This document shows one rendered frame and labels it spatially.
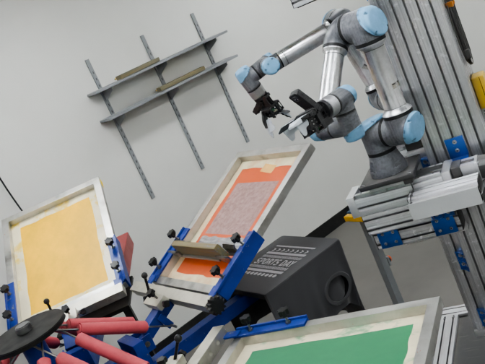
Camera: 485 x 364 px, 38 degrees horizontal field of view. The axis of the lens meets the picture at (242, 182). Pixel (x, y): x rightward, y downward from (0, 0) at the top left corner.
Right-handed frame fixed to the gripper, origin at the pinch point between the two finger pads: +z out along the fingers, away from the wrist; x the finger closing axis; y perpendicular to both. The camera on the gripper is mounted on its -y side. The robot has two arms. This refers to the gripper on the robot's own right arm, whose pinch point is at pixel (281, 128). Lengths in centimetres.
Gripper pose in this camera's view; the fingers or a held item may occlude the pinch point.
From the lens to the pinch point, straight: 333.5
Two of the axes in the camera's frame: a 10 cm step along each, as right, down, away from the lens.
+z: 5.9, 7.2, 3.7
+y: 5.5, -0.3, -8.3
